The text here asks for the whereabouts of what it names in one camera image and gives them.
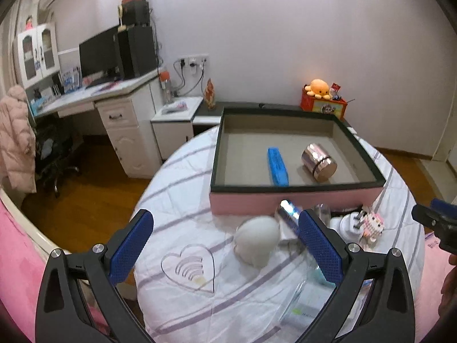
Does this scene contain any white pink brick cat figure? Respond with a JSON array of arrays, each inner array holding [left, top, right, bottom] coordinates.
[[360, 207, 384, 247]]

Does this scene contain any rose gold metal canister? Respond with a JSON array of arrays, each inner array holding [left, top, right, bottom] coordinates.
[[301, 143, 338, 183]]

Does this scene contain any white piggy figurine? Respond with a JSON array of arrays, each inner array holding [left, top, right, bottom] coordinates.
[[234, 216, 280, 269]]

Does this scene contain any blue plastic case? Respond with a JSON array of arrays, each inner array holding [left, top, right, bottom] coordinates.
[[267, 147, 289, 187]]

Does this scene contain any right hand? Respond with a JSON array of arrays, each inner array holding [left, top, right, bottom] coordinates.
[[438, 255, 457, 317]]

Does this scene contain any clear dental floss bag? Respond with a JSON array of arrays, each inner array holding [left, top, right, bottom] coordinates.
[[276, 254, 336, 341]]

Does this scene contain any teal round floss case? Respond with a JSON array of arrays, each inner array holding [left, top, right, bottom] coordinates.
[[308, 266, 335, 288]]

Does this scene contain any white travel plug adapter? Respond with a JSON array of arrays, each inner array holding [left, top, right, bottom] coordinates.
[[330, 211, 366, 243]]

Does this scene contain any small clear glass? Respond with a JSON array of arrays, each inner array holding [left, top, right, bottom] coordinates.
[[314, 204, 332, 227]]

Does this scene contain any blue toothpaste tube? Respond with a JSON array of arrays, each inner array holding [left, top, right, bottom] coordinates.
[[274, 200, 300, 241]]

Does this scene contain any white striped bed quilt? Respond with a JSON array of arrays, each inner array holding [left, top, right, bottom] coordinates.
[[132, 125, 426, 343]]

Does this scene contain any red cartoon box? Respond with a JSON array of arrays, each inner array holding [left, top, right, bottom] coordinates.
[[300, 86, 348, 120]]

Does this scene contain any black office chair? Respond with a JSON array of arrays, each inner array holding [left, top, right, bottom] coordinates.
[[33, 115, 81, 198]]

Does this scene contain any orange octopus plush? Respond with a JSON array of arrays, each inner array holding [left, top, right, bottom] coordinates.
[[304, 79, 332, 100]]

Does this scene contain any pink puffer jacket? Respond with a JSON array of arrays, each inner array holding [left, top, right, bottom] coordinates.
[[1, 85, 36, 194]]

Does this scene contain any pink black storage box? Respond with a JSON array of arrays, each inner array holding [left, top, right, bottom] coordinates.
[[209, 126, 386, 216]]

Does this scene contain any white desk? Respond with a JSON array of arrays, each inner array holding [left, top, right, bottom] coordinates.
[[33, 69, 163, 179]]

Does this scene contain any white nightstand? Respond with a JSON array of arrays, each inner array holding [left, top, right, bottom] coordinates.
[[151, 97, 203, 160]]

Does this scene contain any black low shelf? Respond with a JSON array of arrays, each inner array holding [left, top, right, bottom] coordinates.
[[191, 101, 356, 136]]

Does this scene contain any orange cap bottle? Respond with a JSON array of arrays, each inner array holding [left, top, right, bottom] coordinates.
[[159, 71, 173, 104]]

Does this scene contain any black computer monitor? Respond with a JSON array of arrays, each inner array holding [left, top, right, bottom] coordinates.
[[79, 26, 118, 77]]

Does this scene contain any white glass door cabinet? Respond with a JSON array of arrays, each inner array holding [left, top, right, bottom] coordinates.
[[13, 23, 61, 89]]

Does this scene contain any black computer tower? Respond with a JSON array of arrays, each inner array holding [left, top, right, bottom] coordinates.
[[114, 26, 158, 80]]

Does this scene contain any black speaker box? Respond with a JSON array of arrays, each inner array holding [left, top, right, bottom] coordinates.
[[121, 0, 150, 26]]

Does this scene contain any wall power outlet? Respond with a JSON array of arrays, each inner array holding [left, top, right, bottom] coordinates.
[[177, 53, 209, 67]]

